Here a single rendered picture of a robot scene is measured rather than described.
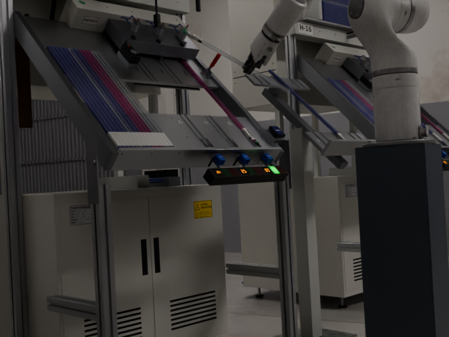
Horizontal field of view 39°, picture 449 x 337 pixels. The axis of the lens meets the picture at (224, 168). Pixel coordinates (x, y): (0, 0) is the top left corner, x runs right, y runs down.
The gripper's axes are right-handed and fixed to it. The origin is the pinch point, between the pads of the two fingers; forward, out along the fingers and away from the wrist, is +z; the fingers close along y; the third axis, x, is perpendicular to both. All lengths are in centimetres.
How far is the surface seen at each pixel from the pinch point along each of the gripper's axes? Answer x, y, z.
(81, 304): 50, -84, 36
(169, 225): 15, -43, 44
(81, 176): -64, 252, 343
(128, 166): 47, -57, 7
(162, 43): 28.9, 10.5, 9.3
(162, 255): 16, -52, 50
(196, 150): 26, -47, 3
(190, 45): 16.3, 17.1, 10.3
